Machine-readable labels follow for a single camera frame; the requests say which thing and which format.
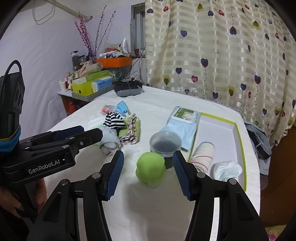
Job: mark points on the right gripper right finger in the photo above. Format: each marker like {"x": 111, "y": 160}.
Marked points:
{"x": 197, "y": 187}

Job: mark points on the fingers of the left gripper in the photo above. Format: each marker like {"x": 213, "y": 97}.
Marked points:
{"x": 59, "y": 142}

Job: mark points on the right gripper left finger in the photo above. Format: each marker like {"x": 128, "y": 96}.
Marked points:
{"x": 97, "y": 188}

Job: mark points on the white red-striped sock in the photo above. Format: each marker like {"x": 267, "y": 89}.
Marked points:
{"x": 203, "y": 156}

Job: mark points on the grey white sock ball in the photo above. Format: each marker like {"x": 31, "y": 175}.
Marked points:
{"x": 110, "y": 141}

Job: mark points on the black white striped sock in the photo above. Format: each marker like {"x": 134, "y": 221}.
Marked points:
{"x": 114, "y": 121}

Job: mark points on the clear packet with red item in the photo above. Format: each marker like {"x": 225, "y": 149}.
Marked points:
{"x": 107, "y": 109}

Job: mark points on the blue face mask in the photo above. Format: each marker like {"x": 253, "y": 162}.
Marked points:
{"x": 122, "y": 108}

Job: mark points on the green towel with braided rope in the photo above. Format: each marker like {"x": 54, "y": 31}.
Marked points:
{"x": 130, "y": 134}

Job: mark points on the left human hand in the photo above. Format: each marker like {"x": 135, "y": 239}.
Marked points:
{"x": 10, "y": 204}

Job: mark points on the wooden side shelf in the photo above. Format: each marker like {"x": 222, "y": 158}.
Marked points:
{"x": 70, "y": 104}

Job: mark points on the striped cardboard tray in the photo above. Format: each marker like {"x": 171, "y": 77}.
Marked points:
{"x": 93, "y": 96}

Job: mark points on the yellow green cardboard box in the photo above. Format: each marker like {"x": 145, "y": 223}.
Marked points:
{"x": 82, "y": 85}

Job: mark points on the clear round plastic jar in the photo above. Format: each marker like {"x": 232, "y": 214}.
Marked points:
{"x": 165, "y": 144}

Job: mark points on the white green-edged tray box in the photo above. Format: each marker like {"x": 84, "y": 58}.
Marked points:
{"x": 225, "y": 136}

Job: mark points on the blue tissue pack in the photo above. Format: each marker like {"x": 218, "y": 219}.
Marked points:
{"x": 100, "y": 84}

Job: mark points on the blue wet wipes pack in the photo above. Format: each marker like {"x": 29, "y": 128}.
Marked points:
{"x": 184, "y": 123}

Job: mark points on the black grey VR headset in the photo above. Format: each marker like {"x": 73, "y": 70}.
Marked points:
{"x": 127, "y": 88}

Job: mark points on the beige rolled cloth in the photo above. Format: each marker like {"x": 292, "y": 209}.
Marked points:
{"x": 88, "y": 68}

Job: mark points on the dark clothes pile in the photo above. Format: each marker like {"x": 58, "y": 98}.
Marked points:
{"x": 261, "y": 146}

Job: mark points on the orange tray with clutter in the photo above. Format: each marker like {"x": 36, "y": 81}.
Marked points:
{"x": 114, "y": 59}

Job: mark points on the purple decorative branches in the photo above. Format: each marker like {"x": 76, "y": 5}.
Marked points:
{"x": 93, "y": 37}

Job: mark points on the heart patterned cream curtain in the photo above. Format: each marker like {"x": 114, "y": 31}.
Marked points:
{"x": 237, "y": 53}

